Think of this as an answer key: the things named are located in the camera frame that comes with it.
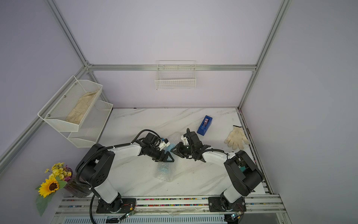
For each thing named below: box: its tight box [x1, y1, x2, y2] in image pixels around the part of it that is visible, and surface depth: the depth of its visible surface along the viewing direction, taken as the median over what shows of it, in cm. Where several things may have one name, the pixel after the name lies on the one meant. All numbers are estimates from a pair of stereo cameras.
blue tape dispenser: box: [196, 115, 213, 136], surface depth 106 cm
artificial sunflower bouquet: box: [35, 162, 74, 217], surface depth 59 cm
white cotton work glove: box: [224, 125, 250, 150], surface depth 103 cm
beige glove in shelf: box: [65, 90, 100, 125], surface depth 80 cm
